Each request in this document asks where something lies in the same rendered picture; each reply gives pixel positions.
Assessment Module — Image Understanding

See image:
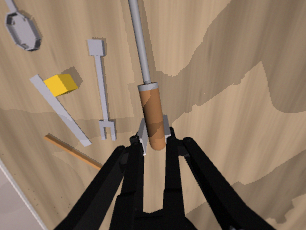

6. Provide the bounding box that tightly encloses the yellow block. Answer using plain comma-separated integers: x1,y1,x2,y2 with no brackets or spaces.
44,74,78,97

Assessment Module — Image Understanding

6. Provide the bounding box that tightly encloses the grey flat bar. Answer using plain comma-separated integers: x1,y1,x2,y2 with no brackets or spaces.
29,75,92,147

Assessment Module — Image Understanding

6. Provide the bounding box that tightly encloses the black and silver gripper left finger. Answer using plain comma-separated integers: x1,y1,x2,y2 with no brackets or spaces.
54,118,148,230

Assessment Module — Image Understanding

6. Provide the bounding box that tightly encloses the steel hook with wooden handle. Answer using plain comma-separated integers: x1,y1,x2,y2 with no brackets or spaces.
128,0,166,151

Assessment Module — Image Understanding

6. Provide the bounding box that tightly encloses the grey spoon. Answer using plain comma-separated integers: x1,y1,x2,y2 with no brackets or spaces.
5,0,41,52

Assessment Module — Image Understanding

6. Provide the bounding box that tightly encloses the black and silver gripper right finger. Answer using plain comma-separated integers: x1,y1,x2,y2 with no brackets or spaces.
162,115,276,230

